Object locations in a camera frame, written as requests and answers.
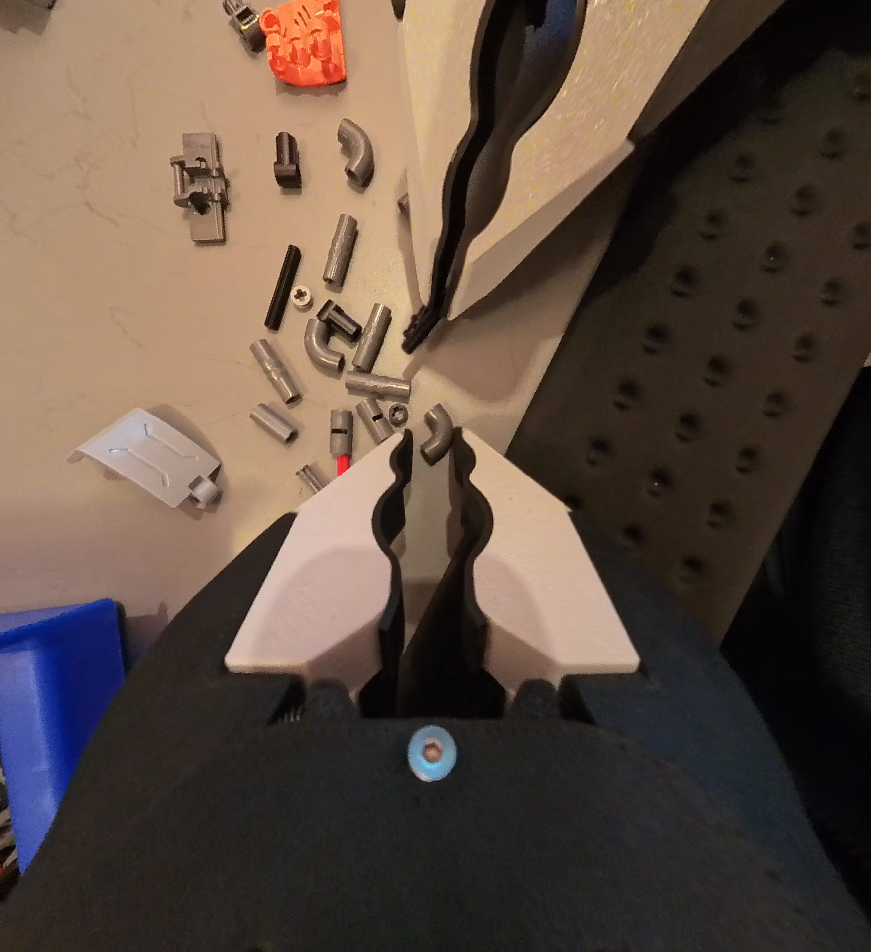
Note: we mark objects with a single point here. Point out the cluster of small grey connectors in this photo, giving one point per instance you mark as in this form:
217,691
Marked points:
372,338

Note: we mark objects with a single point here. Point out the orange panel piece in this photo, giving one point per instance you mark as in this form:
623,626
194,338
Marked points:
305,45

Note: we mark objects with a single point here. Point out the blue plastic bin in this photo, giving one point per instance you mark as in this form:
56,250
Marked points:
49,699

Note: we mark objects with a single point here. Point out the black perforated pad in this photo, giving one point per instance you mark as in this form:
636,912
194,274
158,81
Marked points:
703,372

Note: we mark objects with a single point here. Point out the small dark grey piece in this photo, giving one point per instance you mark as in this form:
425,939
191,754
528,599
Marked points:
244,23

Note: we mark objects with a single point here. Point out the dark grey connector plate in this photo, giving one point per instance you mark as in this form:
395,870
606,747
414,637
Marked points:
201,186

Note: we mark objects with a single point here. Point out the dark grey elbow connector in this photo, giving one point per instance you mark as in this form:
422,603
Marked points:
438,432

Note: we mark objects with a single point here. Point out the light grey ribbed panel piece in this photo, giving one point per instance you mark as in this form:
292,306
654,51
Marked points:
138,446

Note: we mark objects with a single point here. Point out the grey elbow connector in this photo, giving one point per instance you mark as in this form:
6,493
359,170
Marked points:
357,149

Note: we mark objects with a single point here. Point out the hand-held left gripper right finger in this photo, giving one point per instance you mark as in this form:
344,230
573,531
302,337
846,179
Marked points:
554,595

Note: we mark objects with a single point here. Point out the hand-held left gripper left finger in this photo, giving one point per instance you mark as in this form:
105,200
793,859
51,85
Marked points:
317,595

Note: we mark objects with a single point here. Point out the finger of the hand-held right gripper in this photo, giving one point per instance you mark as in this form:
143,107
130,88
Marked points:
614,89
435,149

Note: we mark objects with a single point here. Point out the light grey curved panel piece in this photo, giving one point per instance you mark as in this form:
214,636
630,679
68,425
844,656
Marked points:
27,12

